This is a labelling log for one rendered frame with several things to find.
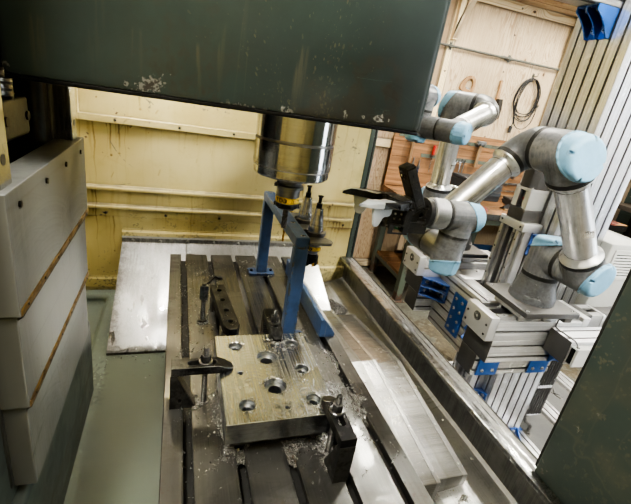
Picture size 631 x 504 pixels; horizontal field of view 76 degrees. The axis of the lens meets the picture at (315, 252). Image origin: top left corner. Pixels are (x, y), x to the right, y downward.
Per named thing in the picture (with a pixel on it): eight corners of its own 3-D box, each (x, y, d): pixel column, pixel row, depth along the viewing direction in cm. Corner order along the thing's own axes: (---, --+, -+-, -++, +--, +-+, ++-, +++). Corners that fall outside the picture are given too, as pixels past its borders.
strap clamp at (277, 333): (270, 340, 118) (276, 295, 113) (279, 369, 107) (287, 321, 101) (258, 340, 117) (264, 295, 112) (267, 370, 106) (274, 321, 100)
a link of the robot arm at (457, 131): (505, 124, 167) (460, 154, 134) (478, 120, 172) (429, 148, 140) (512, 95, 160) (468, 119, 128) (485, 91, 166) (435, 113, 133)
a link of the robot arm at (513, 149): (522, 113, 116) (392, 223, 118) (553, 117, 107) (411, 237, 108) (533, 144, 122) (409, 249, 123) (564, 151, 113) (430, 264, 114)
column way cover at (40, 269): (95, 330, 110) (85, 137, 91) (45, 488, 69) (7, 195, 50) (75, 330, 108) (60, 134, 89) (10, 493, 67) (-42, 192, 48)
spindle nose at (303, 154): (240, 164, 86) (245, 104, 82) (305, 167, 94) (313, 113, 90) (271, 183, 74) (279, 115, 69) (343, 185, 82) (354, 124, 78)
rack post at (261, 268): (271, 269, 163) (280, 198, 152) (274, 275, 158) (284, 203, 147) (247, 269, 160) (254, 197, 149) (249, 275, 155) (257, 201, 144)
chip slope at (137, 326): (306, 287, 215) (314, 242, 206) (357, 374, 154) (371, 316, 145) (123, 288, 186) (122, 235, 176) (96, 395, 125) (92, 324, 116)
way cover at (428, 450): (348, 323, 188) (354, 292, 182) (468, 505, 110) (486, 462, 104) (286, 325, 178) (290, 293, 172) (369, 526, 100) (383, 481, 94)
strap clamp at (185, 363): (228, 393, 96) (233, 341, 90) (229, 404, 93) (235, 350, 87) (169, 399, 91) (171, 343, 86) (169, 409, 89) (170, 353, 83)
